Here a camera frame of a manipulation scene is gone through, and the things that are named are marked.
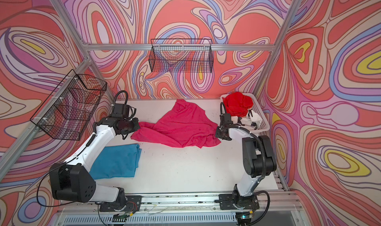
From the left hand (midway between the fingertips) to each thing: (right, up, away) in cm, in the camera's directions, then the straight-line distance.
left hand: (140, 124), depth 85 cm
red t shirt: (+64, +13, +22) cm, 69 cm away
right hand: (+50, -9, +12) cm, 53 cm away
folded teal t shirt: (-13, -22, -1) cm, 25 cm away
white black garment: (+71, +2, +15) cm, 73 cm away
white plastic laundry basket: (+77, -2, +10) cm, 78 cm away
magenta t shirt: (+25, -2, +19) cm, 32 cm away
